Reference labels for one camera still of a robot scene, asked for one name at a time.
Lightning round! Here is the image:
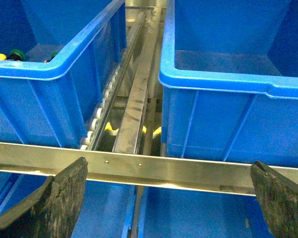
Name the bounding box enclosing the blue plastic bin centre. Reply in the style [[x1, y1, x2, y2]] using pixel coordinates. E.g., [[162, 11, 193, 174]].
[[159, 0, 298, 168]]

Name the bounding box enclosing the white roller conveyor track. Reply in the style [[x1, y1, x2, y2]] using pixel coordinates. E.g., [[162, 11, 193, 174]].
[[80, 12, 146, 151]]

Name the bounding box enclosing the blue plastic bin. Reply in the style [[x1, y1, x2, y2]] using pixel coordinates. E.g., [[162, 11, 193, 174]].
[[159, 0, 298, 168], [0, 0, 127, 148]]

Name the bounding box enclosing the blue plastic bin left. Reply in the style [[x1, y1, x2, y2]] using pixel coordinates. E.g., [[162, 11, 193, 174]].
[[0, 0, 127, 148]]

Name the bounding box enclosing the metal divider rail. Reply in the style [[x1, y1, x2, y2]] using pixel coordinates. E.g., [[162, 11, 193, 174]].
[[113, 7, 162, 154]]

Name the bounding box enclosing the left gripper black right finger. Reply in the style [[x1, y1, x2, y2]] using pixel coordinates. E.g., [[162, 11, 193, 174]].
[[250, 161, 298, 238]]

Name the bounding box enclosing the blue bin lower shelf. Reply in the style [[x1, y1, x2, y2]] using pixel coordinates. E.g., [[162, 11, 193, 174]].
[[138, 187, 272, 238]]

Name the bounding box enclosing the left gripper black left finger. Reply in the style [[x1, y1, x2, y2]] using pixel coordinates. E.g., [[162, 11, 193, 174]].
[[0, 157, 88, 238]]

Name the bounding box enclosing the blue bin lower left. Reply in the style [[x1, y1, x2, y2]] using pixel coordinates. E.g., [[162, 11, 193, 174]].
[[0, 175, 136, 238]]

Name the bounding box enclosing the metal rack front rail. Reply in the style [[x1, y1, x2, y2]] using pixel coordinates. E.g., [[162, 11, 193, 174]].
[[0, 141, 298, 196]]

